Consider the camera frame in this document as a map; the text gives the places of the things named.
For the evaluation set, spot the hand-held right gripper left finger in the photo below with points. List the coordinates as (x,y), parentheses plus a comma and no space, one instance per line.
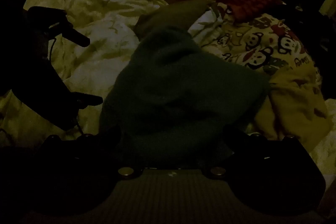
(105,141)

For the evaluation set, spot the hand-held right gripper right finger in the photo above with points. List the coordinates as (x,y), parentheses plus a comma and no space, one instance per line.
(236,140)

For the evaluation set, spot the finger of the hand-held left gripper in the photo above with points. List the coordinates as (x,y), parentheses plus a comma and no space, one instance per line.
(88,100)
(71,33)

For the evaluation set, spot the dark green garment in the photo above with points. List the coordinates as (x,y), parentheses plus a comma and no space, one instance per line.
(181,92)

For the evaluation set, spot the white leaf print duvet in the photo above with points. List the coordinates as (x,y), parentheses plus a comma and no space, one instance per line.
(105,3)

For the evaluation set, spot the yellow monkey print blanket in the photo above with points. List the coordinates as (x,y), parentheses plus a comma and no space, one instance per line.
(283,74)

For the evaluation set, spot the olive green garment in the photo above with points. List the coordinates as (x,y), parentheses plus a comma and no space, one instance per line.
(170,14)

